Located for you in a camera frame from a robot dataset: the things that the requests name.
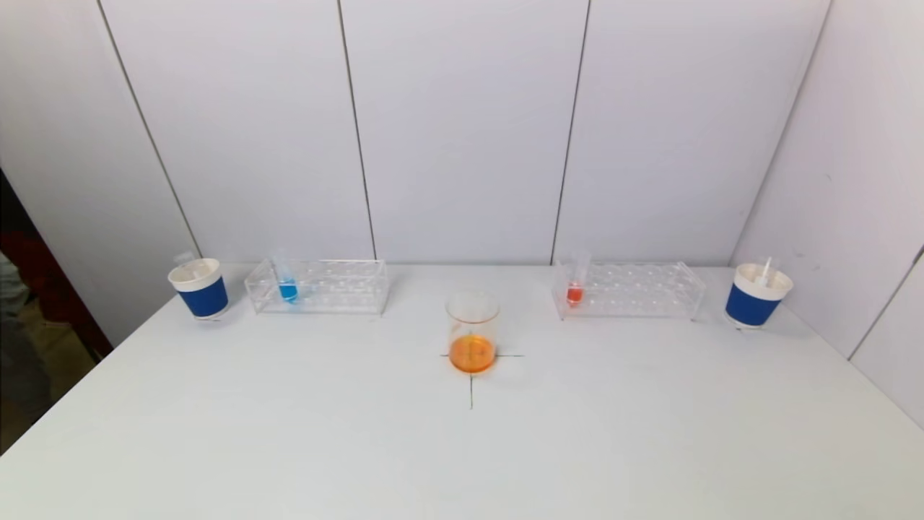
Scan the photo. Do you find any blue white paper cup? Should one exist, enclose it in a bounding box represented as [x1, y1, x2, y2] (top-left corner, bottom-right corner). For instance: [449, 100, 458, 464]
[167, 258, 230, 321]
[724, 263, 794, 330]

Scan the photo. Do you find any clear acrylic test tube rack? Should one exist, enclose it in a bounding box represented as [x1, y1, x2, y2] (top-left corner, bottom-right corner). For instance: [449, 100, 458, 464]
[244, 259, 391, 316]
[552, 260, 707, 321]

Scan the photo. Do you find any clear glass beaker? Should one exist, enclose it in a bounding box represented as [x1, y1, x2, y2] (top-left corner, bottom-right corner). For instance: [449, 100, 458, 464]
[445, 290, 500, 375]

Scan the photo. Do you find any test tube with blue pigment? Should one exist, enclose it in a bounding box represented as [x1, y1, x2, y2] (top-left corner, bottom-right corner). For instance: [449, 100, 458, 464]
[271, 249, 300, 304]

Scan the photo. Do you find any person in grey clothes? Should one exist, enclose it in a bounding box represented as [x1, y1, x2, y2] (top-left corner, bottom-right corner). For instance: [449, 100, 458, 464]
[0, 231, 95, 434]

